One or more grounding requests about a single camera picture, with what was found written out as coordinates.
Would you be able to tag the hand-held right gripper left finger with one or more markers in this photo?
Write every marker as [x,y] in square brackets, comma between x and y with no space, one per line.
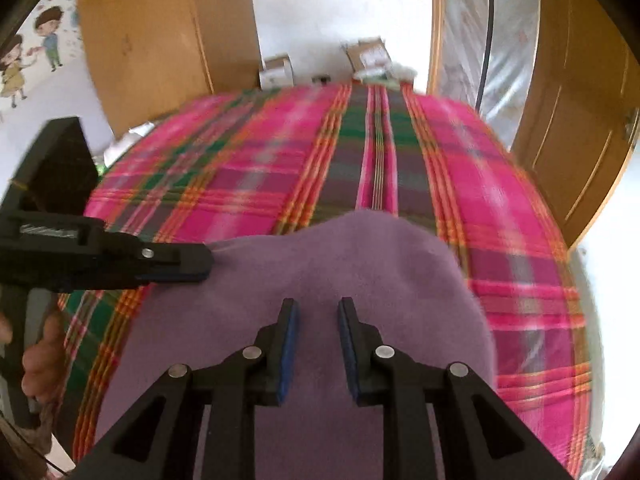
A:
[289,355]

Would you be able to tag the person's left hand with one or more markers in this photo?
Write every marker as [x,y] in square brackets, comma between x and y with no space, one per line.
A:
[47,365]

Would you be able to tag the small white box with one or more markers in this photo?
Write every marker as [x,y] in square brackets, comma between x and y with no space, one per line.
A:
[276,72]

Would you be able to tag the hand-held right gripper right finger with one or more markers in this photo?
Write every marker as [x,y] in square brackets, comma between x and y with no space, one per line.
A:
[347,355]

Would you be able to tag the pink plaid bed sheet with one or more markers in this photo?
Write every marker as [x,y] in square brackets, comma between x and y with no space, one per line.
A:
[300,150]

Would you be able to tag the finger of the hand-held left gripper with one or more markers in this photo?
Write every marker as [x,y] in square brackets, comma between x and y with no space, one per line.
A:
[175,276]

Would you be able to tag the pile of white packets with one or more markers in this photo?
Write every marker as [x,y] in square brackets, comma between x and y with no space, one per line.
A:
[390,72]

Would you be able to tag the wooden door frame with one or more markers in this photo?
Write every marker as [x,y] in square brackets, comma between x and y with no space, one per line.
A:
[435,25]

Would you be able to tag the cartoon wall sticker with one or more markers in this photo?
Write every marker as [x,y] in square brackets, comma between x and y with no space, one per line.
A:
[30,55]

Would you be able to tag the wooden wardrobe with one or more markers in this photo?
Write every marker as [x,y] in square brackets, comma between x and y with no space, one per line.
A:
[165,35]

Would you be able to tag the brown cardboard box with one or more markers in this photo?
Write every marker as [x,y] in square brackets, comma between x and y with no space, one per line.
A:
[367,55]

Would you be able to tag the purple fleece garment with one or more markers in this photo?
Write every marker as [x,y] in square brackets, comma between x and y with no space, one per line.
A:
[325,260]

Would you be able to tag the white green plastic bag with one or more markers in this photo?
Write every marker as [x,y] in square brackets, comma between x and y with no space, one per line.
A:
[125,145]

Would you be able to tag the clear plastic door curtain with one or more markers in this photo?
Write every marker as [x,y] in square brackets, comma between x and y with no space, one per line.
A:
[490,50]

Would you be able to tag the wooden door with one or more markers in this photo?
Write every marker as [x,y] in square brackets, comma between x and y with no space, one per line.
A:
[575,110]

